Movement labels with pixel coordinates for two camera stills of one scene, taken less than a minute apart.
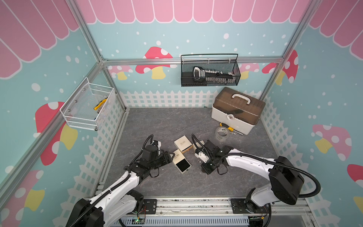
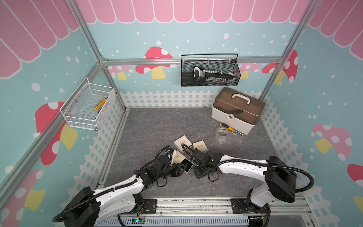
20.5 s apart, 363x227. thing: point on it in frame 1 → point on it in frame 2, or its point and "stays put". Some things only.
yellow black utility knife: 96,107 stays put
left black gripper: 166,158 → 177,170
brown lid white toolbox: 239,111 stays put
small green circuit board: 138,221 stays put
